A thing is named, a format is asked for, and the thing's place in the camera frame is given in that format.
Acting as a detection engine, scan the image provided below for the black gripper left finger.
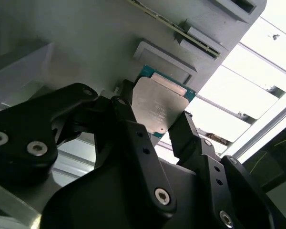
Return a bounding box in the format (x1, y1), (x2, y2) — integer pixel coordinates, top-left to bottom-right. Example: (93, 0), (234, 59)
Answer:
(0, 79), (178, 217)

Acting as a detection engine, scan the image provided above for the CPU with silver top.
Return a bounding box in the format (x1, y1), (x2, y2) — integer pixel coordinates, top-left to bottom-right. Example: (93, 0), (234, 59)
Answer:
(130, 64), (197, 139)

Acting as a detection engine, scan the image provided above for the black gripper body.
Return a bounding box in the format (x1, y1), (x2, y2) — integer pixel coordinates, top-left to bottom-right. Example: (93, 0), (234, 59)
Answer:
(41, 119), (215, 229)

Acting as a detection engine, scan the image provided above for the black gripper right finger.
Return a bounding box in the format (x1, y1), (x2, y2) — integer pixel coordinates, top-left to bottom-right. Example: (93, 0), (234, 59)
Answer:
(168, 111), (286, 229)

